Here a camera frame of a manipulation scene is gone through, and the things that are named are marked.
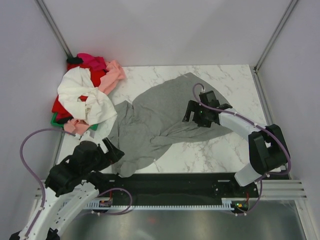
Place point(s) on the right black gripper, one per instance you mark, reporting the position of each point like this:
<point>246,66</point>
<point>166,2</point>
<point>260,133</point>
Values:
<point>194,106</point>

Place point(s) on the grey t shirt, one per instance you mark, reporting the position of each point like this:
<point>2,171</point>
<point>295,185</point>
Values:
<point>146,128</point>

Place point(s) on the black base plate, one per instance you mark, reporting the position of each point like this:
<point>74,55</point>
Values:
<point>176,189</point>

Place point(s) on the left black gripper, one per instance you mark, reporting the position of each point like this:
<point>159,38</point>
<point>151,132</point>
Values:
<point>114,154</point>

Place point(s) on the green t shirt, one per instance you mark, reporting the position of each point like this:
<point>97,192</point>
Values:
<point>54,123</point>

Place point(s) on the red t shirt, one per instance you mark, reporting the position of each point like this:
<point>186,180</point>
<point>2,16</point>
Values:
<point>62,114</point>

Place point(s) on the black garment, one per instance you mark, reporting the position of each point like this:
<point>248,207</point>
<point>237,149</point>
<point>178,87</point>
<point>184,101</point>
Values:
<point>74,60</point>

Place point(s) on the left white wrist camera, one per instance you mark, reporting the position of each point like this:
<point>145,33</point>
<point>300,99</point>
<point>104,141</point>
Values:
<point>89,135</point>

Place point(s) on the right aluminium frame post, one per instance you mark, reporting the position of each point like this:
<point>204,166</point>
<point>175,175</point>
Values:
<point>276,34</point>

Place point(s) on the white slotted cable duct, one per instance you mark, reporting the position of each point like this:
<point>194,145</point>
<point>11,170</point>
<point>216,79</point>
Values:
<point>226,205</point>

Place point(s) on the magenta t shirt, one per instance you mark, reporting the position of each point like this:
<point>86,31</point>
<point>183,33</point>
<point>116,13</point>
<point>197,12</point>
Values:
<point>96,63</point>

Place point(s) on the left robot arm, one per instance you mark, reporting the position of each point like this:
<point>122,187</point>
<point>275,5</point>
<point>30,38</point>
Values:
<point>70,185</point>

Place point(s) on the aluminium frame post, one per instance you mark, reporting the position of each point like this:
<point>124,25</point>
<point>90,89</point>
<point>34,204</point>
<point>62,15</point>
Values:
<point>276,34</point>
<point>54,27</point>

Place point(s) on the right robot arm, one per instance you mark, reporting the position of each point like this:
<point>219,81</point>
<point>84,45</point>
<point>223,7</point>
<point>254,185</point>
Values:
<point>266,144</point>

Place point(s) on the left aluminium frame post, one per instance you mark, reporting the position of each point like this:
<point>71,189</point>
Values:
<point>54,27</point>

